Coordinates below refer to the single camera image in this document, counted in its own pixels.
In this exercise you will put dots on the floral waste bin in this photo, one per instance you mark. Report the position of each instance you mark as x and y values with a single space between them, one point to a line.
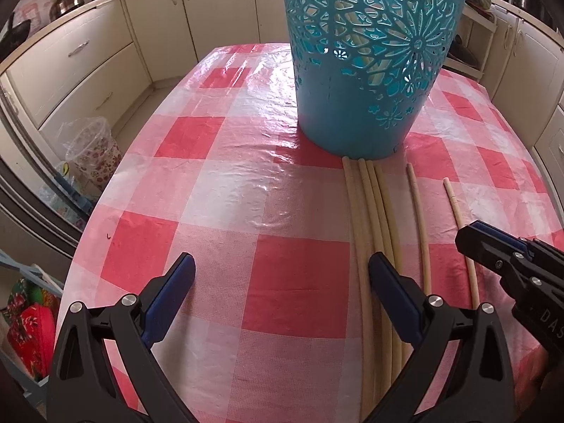
94 154

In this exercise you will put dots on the white cabinet run with drawers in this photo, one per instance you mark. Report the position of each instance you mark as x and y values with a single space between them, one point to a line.
528 53

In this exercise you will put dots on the white two-drawer cabinet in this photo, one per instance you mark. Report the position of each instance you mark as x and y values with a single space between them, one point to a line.
88 66

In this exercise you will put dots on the green slipper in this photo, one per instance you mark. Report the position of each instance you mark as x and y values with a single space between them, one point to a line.
42 293

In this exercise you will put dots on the grey refrigerator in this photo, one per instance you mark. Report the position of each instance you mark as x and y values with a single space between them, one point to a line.
26 194

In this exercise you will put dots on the single pale chopstick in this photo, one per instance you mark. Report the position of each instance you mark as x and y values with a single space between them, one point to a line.
454 207
416 202

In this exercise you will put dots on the cream and blue shoe rack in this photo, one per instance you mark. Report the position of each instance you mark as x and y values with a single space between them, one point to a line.
17 262

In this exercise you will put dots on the red slipper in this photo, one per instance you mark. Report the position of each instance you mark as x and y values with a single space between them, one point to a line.
33 335

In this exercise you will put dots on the red checked plastic tablecloth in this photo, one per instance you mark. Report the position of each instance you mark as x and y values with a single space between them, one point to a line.
220 185

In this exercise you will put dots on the bundle of wooden chopsticks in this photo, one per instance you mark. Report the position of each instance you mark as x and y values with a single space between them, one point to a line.
370 211

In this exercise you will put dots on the white four-door base cabinet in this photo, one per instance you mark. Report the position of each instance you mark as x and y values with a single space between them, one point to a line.
220 9

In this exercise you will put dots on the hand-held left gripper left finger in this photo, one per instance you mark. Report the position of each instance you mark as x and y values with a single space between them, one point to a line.
176 291

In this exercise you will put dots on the dark metal basin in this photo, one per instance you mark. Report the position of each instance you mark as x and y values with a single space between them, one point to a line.
462 53

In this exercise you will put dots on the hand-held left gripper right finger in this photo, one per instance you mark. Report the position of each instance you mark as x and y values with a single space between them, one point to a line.
392 295

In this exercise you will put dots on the steel kettle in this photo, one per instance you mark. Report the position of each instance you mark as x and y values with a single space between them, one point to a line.
66 4

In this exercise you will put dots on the white trolley shelf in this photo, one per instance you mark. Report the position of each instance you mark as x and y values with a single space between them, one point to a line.
480 22

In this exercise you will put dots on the blue perforated plastic basket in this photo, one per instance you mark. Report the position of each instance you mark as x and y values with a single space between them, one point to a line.
343 110

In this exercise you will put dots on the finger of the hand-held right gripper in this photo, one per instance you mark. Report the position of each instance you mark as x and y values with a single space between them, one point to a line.
480 227
484 249

